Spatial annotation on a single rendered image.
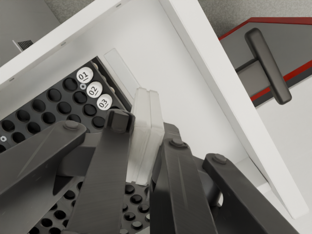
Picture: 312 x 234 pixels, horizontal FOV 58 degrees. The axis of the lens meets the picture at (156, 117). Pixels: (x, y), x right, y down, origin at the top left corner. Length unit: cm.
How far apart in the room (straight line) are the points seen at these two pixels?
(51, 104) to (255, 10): 104
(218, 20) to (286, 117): 78
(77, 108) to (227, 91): 13
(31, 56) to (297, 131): 38
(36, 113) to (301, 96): 36
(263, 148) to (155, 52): 15
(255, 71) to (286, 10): 102
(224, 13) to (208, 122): 88
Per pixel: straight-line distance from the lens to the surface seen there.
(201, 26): 22
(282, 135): 47
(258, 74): 26
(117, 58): 30
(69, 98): 27
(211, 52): 23
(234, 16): 120
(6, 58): 62
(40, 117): 28
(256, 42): 25
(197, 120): 34
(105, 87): 26
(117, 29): 31
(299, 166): 51
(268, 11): 124
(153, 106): 15
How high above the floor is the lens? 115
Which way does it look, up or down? 70 degrees down
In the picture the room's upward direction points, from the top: 174 degrees clockwise
